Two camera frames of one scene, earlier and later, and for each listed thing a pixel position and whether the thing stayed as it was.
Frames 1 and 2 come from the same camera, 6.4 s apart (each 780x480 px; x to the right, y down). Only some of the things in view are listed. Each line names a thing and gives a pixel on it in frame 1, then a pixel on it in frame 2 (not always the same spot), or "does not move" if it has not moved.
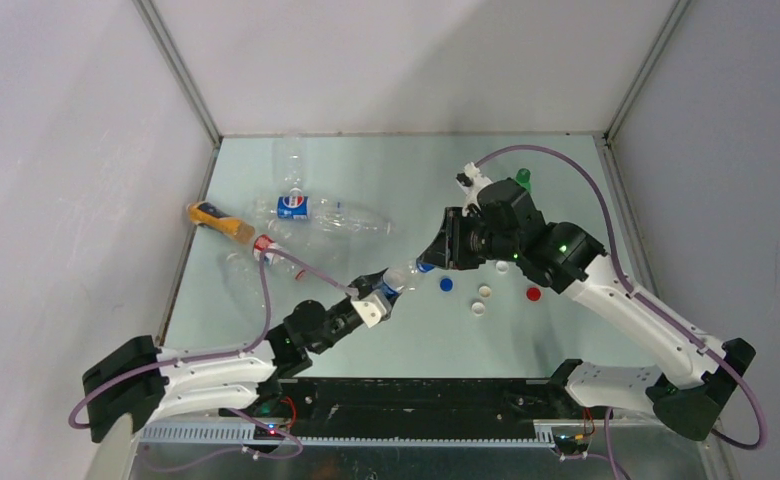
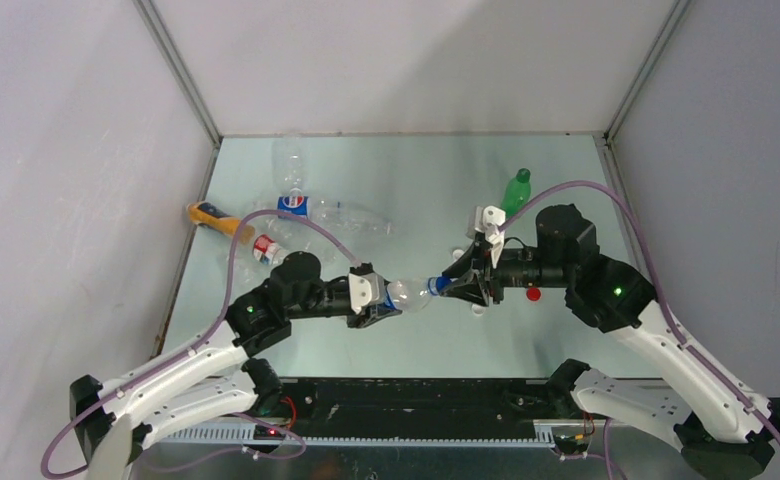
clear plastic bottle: (288, 162) does not move
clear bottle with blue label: (334, 215) does not move
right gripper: (447, 250) → (474, 259)
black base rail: (407, 407) does not move
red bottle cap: (533, 294) does not move
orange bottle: (210, 216) does not move
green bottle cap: (523, 175) does not move
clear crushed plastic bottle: (407, 277) → (411, 294)
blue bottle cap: (425, 267) → (442, 282)
